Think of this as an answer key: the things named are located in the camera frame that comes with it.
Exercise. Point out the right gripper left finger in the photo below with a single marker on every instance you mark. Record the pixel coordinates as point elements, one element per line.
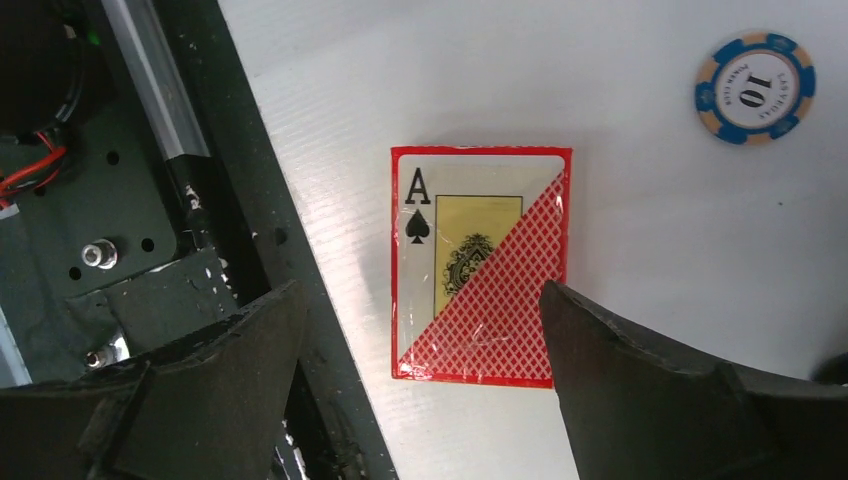
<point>209,405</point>

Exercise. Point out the red playing card box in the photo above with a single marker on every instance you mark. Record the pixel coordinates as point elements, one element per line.
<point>476,232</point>

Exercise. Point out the black mounting base plate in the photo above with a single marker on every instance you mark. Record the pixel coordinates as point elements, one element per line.
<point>141,201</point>

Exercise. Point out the poker chip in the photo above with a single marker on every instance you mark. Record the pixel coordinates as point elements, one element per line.
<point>755,89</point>

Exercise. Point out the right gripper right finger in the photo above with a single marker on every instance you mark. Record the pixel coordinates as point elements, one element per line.
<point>637,404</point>

